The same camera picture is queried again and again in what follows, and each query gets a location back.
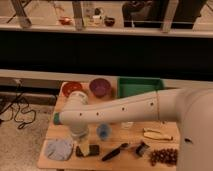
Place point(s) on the dark bowl on shelf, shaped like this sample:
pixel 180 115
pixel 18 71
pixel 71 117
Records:
pixel 109 22

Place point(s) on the small black brush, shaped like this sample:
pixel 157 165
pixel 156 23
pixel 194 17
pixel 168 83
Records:
pixel 140 150

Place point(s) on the teal sponge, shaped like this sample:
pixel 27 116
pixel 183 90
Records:
pixel 56 119

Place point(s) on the bunch of dark grapes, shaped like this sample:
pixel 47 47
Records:
pixel 167 156

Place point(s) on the blue folded cloth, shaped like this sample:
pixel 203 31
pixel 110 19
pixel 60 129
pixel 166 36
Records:
pixel 58 149

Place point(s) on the blue plastic cup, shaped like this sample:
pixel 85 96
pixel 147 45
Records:
pixel 103 131

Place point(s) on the green plastic tray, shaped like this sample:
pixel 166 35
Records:
pixel 129 86

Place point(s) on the white paper cup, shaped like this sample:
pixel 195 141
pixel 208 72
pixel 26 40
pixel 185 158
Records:
pixel 127 125

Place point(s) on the purple bowl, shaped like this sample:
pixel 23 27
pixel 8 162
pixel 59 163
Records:
pixel 100 87

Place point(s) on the yellow banana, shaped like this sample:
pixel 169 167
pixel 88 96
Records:
pixel 156 135

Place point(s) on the red bowl on shelf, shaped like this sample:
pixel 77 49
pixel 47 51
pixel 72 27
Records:
pixel 65 21

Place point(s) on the orange bowl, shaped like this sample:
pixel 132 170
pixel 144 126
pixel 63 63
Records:
pixel 70 87

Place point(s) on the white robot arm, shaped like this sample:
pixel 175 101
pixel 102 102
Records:
pixel 190 109

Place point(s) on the white mug on shelf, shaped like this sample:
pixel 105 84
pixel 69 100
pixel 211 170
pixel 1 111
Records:
pixel 97 20

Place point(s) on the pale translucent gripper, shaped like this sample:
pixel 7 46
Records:
pixel 84 146

